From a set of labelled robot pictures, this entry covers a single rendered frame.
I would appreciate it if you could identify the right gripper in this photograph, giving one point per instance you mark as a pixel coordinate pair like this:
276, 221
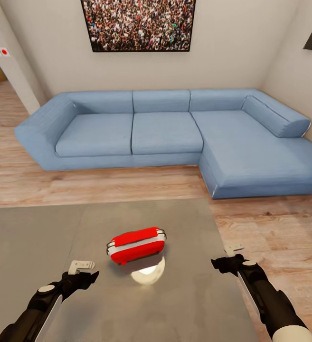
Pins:
224, 264

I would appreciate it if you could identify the sofa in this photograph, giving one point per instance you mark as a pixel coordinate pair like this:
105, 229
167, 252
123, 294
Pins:
245, 143

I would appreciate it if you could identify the radio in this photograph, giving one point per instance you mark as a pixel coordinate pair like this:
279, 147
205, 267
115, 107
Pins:
135, 245

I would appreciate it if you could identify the picture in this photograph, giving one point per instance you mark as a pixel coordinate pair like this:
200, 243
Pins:
139, 25

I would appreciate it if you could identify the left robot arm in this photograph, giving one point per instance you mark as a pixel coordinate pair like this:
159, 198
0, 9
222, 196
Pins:
34, 323

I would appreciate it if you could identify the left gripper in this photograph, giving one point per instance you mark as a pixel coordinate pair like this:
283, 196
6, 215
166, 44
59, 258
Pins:
81, 280

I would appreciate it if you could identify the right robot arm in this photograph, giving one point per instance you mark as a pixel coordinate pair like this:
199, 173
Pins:
273, 307

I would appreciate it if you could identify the coffee table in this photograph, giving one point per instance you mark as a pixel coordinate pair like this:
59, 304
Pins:
174, 296

